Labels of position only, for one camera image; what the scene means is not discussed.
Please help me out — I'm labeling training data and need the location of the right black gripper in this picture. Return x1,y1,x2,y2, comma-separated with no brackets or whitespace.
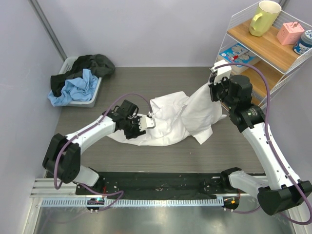
208,73,236,109

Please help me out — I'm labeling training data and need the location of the white long sleeve shirt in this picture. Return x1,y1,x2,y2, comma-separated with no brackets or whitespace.
108,84,226,146

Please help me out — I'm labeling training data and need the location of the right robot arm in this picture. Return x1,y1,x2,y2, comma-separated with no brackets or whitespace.
208,75,312,215

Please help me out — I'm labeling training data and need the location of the blue white book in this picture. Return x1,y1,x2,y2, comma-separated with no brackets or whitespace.
217,43,260,65

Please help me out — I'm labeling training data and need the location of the light blue shirt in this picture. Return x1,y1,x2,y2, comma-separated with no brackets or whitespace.
48,69,102,108

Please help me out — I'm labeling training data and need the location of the black shirt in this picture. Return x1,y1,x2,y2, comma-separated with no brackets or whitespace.
50,54,116,97

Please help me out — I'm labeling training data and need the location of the grey plastic basket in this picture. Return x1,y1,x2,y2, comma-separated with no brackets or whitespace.
48,55,102,107

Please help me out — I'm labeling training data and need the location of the pink cube box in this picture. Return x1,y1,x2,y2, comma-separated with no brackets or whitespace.
276,21,305,45

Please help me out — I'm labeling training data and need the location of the yellow green mug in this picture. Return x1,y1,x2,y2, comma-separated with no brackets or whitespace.
249,0,282,37

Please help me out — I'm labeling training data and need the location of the blue white tin can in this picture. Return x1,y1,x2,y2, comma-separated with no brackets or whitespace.
292,30,312,55

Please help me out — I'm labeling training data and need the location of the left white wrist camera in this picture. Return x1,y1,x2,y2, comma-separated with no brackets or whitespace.
138,112,156,131

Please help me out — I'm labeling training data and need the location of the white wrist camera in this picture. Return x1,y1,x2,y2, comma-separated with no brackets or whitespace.
138,112,156,131
208,59,232,85

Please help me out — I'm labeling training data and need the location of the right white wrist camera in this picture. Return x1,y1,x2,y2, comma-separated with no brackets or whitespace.
208,59,232,85

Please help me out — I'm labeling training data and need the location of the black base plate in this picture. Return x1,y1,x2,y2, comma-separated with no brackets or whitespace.
90,172,242,197

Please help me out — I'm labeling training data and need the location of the white wire wooden shelf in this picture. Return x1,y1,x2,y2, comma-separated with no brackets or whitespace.
216,3,312,97

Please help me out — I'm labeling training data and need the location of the white slotted cable duct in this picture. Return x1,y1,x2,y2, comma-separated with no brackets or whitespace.
41,197,224,208

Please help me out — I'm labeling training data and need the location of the aluminium rail frame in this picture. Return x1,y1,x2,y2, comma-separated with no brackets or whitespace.
23,175,310,234

